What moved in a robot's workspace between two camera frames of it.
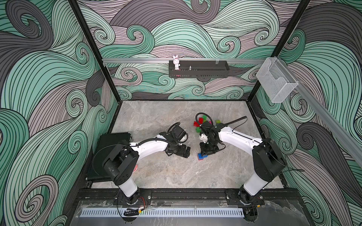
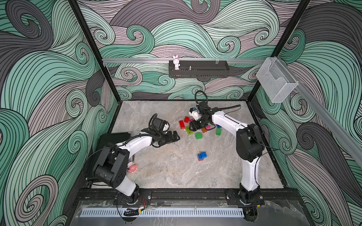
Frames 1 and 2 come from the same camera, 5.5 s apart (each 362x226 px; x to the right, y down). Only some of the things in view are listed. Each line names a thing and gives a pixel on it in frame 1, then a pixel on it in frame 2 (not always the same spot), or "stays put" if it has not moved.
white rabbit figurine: (176, 61) stays put
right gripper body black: (209, 147) → (199, 124)
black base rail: (185, 197) stays put
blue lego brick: (201, 157) stays put
